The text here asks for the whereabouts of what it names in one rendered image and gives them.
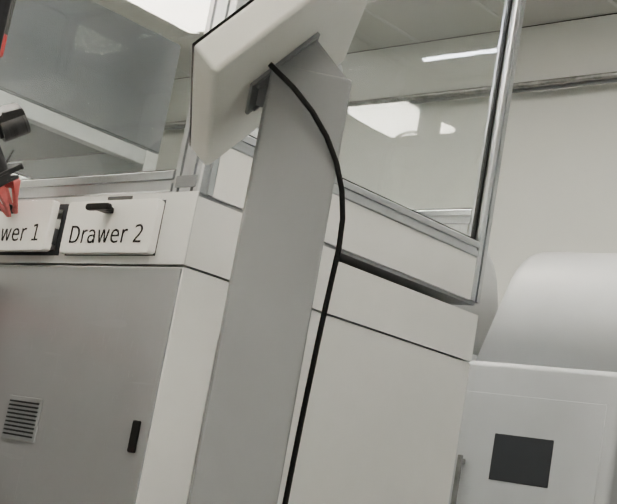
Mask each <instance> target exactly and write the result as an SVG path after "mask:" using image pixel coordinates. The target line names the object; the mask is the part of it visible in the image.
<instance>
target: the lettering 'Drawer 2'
mask: <svg viewBox="0 0 617 504"><path fill-rule="evenodd" d="M138 226H141V231H140V232H139V234H138V235H137V236H136V237H135V238H134V240H133V242H140V241H141V240H136V239H137V237H138V236H139V235H140V234H141V232H142V230H143V225H142V224H138V225H136V227H138ZM73 228H77V229H78V235H77V238H76V240H74V241H71V237H72V232H73ZM91 231H93V232H94V234H92V235H89V236H88V238H87V242H88V243H91V242H92V243H94V238H95V230H93V229H92V230H90V231H89V232H91ZM109 231H110V229H108V232H107V235H106V237H105V229H103V232H102V235H101V237H100V230H99V232H98V243H100V241H101V238H102V236H103V233H104V237H103V243H105V242H106V239H107V236H108V234H109ZM114 231H117V235H113V233H114ZM79 235H80V228H79V227H78V226H72V229H71V234H70V238H69V243H74V242H76V241H77V240H78V238H79ZM91 236H93V239H92V240H91V241H89V237H91ZM114 236H119V230H118V229H114V230H113V231H112V233H111V236H110V241H111V242H112V243H116V242H117V240H116V241H113V240H112V237H114Z"/></svg>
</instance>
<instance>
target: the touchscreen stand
mask: <svg viewBox="0 0 617 504"><path fill-rule="evenodd" d="M275 66H276V67H277V68H278V69H279V70H280V71H281V72H282V73H283V74H284V75H285V76H286V77H287V78H288V79H289V80H290V81H291V82H292V83H293V84H294V85H295V86H296V87H297V88H298V89H299V91H300V92H301V93H302V95H303V96H304V97H305V98H306V100H307V101H308V102H309V103H310V105H311V106H312V107H313V109H314V110H315V112H316V113H317V115H318V117H319V119H320V120H321V122H322V124H323V126H324V127H325V129H326V131H327V133H328V134H329V136H330V139H331V142H332V144H333V147H334V150H335V152H336V155H337V158H338V160H339V155H340V149H341V144H342V138H343V133H344V127H345V121H346V116H347V110H348V105H349V99H350V93H351V88H352V81H351V80H350V79H346V78H341V77H336V76H331V75H327V74H322V73H317V72H312V71H307V70H302V69H297V68H292V67H287V66H282V65H277V64H275ZM335 177H336V172H335V167H334V163H333V160H332V157H331V155H330V152H329V149H328V147H327V144H326V142H325V139H324V137H323V135H322V133H321V132H320V130H319V128H318V126H317V125H316V123H315V121H314V119H313V118H312V116H311V114H310V112H309V111H308V110H307V109H306V107H305V106H304V105H303V104H302V102H301V101H300V100H299V98H298V97H297V96H296V95H295V93H294V92H293V91H292V90H291V88H290V87H289V86H287V85H286V84H285V83H284V82H283V81H282V80H281V79H280V78H279V77H278V76H277V75H276V74H275V73H274V72H273V71H272V70H271V73H270V78H269V83H268V87H267V92H266V96H265V100H264V105H263V109H262V114H261V119H260V125H259V130H258V135H257V140H256V146H255V151H254V156H253V161H252V166H251V172H250V177H249V182H248V187H247V192H246V198H245V203H244V208H243V213H242V219H241V224H240V229H239V234H238V239H237V245H236V250H235V255H234V260H233V265H232V271H231V276H230V281H229V286H228V291H227V297H226V302H225V307H224V312H223V318H222V323H221V328H220V333H219V337H218V341H217V345H216V350H215V356H214V361H213V366H212V371H211V376H210V382H209V387H208V392H207V397H206V402H205V408H204V413H203V418H202V423H201V428H200V434H199V439H198V444H197V449H196V454H195V460H194V465H193V470H192V475H191V481H190V486H189V491H188V496H187V501H186V504H277V502H278V497H279V491H280V486H281V480H282V474H283V469H284V463H285V458H286V452H287V446H288V441H289V435H290V430H291V424H292V418H293V413H294V407H295V402H296V396H297V390H298V385H299V379H300V374H301V368H302V362H303V357H304V351H305V345H306V340H307V334H308V329H309V323H310V317H311V312H312V306H313V301H314V295H315V289H316V284H317V278H318V273H319V267H320V261H321V256H322V250H323V245H324V239H325V233H326V228H327V222H328V217H329V211H330V205H331V200H332V194H333V189H334V183H335Z"/></svg>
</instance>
